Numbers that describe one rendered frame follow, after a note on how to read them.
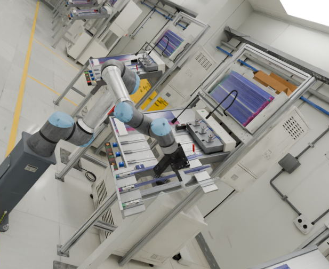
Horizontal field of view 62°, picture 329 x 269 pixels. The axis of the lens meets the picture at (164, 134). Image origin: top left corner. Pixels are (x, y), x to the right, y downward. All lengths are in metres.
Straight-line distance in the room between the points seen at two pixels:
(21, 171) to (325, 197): 2.66
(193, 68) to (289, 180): 1.62
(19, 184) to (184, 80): 2.12
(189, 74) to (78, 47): 3.45
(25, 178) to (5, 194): 0.15
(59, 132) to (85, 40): 4.72
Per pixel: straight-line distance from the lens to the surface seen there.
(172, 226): 2.22
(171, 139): 1.16
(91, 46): 6.21
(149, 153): 1.85
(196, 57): 3.17
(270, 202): 3.34
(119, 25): 6.19
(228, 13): 5.24
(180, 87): 3.22
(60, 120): 1.52
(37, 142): 1.59
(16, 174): 1.67
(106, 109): 1.54
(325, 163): 3.29
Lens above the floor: 1.37
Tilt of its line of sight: 12 degrees down
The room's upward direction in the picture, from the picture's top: 43 degrees clockwise
